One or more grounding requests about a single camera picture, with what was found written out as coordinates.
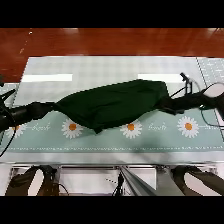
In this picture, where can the dark green garment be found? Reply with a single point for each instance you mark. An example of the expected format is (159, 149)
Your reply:
(113, 103)

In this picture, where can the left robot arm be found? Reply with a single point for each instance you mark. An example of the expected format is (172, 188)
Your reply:
(20, 113)

